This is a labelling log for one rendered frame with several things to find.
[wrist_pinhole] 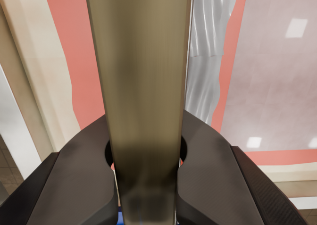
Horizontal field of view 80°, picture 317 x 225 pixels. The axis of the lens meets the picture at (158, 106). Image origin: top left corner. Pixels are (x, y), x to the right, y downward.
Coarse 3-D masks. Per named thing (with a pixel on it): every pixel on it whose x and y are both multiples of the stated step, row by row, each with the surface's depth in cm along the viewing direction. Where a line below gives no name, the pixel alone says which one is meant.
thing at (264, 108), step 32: (96, 64) 24; (224, 64) 25; (256, 64) 26; (288, 64) 26; (96, 96) 27; (224, 96) 28; (256, 96) 28; (288, 96) 28; (224, 128) 31; (256, 128) 31; (288, 128) 31; (256, 160) 35; (288, 160) 35
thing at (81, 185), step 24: (96, 120) 11; (72, 144) 9; (96, 144) 9; (72, 168) 8; (96, 168) 8; (48, 192) 7; (72, 192) 7; (96, 192) 7; (48, 216) 6; (72, 216) 6; (96, 216) 6
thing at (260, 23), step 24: (48, 0) 21; (72, 0) 21; (240, 0) 22; (264, 0) 22; (288, 0) 22; (312, 0) 22; (72, 24) 22; (240, 24) 23; (264, 24) 23; (288, 24) 23; (312, 24) 23; (72, 48) 23; (240, 48) 24; (264, 48) 25; (288, 48) 25; (312, 48) 25
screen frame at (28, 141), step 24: (0, 24) 21; (0, 48) 21; (0, 72) 21; (24, 72) 24; (0, 96) 22; (24, 96) 24; (0, 120) 24; (24, 120) 24; (24, 144) 26; (48, 144) 29; (24, 168) 28; (288, 192) 36; (312, 192) 36
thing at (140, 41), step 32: (96, 0) 5; (128, 0) 5; (160, 0) 5; (96, 32) 5; (128, 32) 5; (160, 32) 5; (128, 64) 6; (160, 64) 6; (128, 96) 6; (160, 96) 6; (128, 128) 7; (160, 128) 7; (128, 160) 8; (160, 160) 8; (128, 192) 9; (160, 192) 9; (128, 224) 10; (160, 224) 10
